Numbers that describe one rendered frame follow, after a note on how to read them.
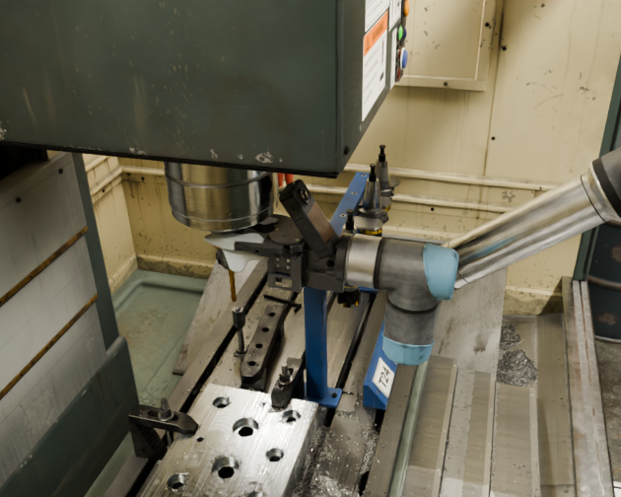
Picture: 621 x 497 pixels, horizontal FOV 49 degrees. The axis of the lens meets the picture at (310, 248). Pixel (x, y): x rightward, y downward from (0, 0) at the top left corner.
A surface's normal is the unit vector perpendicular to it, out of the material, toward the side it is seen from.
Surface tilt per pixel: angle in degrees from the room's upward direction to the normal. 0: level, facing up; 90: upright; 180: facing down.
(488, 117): 90
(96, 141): 90
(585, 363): 0
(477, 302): 24
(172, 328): 0
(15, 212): 90
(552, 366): 17
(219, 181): 90
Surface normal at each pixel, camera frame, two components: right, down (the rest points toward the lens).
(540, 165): -0.27, 0.49
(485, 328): -0.13, -0.59
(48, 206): 0.96, 0.12
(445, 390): 0.02, -0.92
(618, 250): -0.48, 0.45
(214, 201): 0.00, 0.51
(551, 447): -0.30, -0.86
